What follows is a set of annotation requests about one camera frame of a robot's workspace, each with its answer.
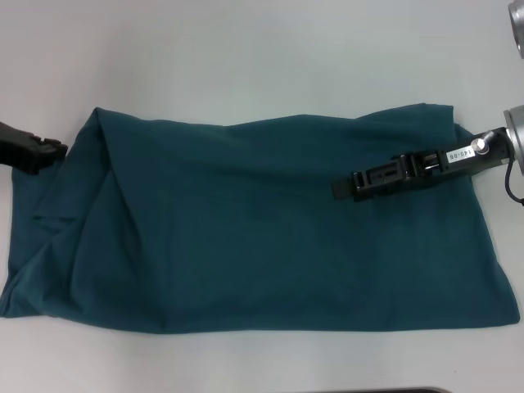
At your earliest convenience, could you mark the teal T-shirt with white print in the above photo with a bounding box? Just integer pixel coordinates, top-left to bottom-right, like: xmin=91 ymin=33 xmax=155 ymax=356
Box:
xmin=0 ymin=104 xmax=522 ymax=341

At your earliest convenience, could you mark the right gripper cable with connector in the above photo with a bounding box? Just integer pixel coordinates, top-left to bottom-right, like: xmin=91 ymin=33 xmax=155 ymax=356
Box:
xmin=469 ymin=137 xmax=524 ymax=206

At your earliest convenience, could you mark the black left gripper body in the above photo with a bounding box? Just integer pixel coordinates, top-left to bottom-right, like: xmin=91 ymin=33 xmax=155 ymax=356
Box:
xmin=0 ymin=120 xmax=40 ymax=175

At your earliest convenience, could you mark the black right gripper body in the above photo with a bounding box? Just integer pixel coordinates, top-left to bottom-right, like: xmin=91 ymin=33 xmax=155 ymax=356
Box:
xmin=404 ymin=125 xmax=513 ymax=190

